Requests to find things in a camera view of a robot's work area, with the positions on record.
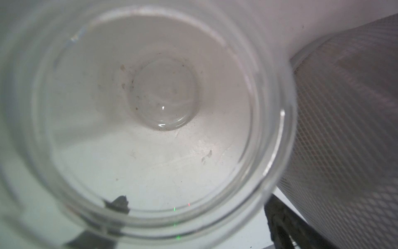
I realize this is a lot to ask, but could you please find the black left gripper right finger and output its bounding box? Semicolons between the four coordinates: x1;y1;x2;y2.
264;195;336;249

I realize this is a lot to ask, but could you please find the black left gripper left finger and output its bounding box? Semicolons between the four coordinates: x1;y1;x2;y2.
63;195;130;249

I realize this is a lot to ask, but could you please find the mesh bin with pink bag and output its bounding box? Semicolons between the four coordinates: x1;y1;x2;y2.
278;15;398;249

